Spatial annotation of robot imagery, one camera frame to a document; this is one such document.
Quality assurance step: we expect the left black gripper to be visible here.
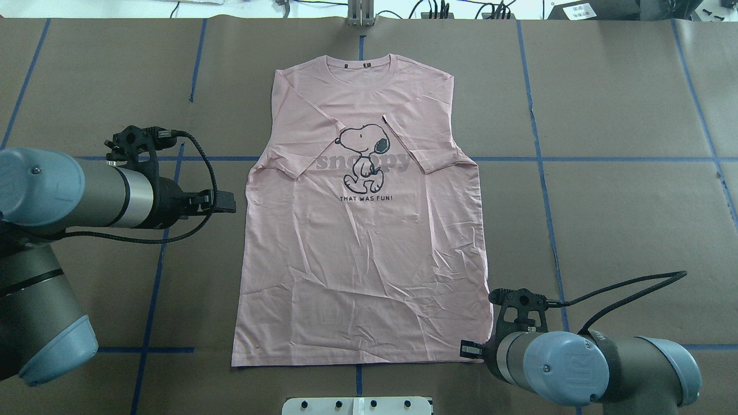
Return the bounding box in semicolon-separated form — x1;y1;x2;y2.
156;177;237;228

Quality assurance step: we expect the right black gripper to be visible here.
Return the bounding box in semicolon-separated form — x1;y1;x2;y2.
460;337;499;369

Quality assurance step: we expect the pink Snoopy t-shirt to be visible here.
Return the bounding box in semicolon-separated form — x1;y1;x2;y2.
230;54;493;367

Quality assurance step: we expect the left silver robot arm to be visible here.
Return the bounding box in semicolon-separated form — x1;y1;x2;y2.
1;126;236;387

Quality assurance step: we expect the blue tape strip left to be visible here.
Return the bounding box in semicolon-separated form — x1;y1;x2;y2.
130;18;208;414

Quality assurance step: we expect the white mounting plate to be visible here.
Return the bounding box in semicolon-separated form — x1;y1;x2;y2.
281;396;434;414

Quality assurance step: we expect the long blue tape strip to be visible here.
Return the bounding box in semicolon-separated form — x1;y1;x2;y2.
515;20;583;415

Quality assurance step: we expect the black box with label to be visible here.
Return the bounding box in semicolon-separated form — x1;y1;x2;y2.
545;1;641;21

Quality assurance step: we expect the aluminium frame post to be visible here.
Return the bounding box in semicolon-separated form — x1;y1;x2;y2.
346;0;376;27

